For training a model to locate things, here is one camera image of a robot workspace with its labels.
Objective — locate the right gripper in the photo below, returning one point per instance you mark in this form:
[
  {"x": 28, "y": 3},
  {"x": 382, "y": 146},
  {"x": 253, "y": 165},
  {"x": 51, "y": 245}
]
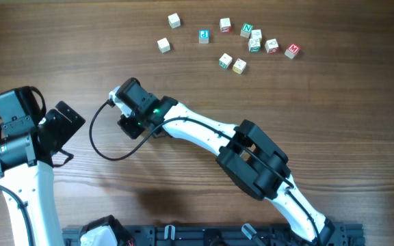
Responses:
[{"x": 124, "y": 124}]

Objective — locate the plain wooden block top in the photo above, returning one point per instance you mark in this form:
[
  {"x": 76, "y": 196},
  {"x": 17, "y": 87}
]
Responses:
[{"x": 174, "y": 20}]

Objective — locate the green N block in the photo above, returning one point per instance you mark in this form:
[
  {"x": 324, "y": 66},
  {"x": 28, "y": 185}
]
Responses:
[{"x": 246, "y": 30}]

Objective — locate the wooden block teal side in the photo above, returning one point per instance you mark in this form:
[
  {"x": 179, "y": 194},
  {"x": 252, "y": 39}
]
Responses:
[{"x": 225, "y": 61}]

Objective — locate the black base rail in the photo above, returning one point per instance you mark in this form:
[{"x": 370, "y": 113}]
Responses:
[{"x": 275, "y": 234}]

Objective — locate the blue P block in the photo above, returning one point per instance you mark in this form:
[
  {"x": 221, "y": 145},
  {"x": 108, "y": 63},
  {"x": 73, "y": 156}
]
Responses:
[{"x": 203, "y": 36}]

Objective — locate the wooden block red picture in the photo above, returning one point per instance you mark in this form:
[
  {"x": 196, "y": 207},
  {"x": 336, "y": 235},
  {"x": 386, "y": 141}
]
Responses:
[{"x": 271, "y": 46}]

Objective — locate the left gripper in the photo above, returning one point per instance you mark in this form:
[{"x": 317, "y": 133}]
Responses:
[{"x": 66, "y": 128}]

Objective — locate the wooden block yellow picture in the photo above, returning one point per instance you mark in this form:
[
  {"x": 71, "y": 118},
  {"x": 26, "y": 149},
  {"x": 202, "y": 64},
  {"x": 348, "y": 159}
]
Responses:
[{"x": 239, "y": 66}]

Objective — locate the wooden block red side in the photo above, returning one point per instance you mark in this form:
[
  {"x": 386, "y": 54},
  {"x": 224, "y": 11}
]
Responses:
[{"x": 225, "y": 25}]

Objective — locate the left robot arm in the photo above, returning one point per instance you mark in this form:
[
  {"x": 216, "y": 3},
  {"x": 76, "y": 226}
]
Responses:
[{"x": 30, "y": 135}]

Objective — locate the red M block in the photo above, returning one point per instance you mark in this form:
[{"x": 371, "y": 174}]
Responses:
[{"x": 292, "y": 50}]

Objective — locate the wooden block green picture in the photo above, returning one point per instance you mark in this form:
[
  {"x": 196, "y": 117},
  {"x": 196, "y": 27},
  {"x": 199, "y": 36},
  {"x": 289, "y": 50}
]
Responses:
[{"x": 254, "y": 45}]

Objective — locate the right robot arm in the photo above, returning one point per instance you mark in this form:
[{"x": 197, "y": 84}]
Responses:
[{"x": 247, "y": 155}]

